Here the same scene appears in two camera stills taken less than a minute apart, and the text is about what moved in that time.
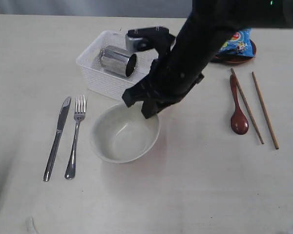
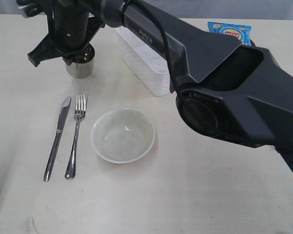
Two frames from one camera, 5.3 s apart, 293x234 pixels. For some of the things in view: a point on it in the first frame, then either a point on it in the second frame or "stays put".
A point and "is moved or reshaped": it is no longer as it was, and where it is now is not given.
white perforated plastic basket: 101,82 is moved or reshaped
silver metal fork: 79,111 stays put
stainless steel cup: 118,61 → 82,66
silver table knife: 59,130 stays put
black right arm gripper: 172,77 → 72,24
